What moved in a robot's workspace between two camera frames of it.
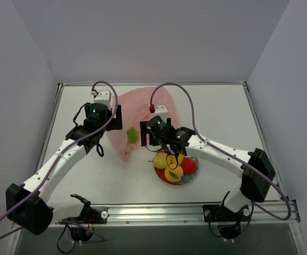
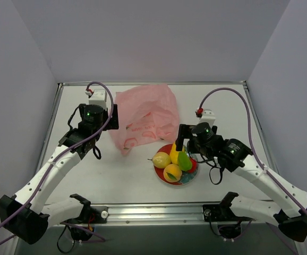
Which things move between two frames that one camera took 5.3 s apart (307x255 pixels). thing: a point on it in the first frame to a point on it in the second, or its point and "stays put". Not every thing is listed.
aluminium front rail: x=283 y=213 stays put
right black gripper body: x=144 y=133 to x=184 y=130
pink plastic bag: x=136 y=103 stays put
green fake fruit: x=132 y=135 to x=185 y=161
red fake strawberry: x=189 y=165 stays put
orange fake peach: x=173 y=175 stays put
